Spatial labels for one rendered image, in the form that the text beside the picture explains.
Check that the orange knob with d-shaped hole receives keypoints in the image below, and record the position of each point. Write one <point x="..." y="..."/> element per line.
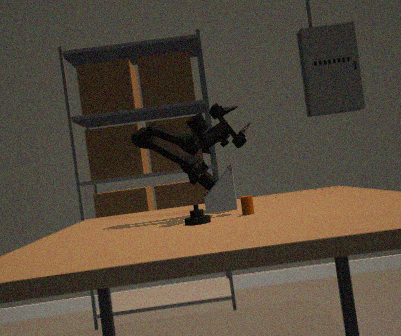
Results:
<point x="247" y="205"/>

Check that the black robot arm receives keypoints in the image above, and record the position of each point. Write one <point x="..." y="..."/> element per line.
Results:
<point x="191" y="164"/>

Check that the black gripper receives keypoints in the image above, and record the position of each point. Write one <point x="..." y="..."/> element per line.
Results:
<point x="222" y="129"/>

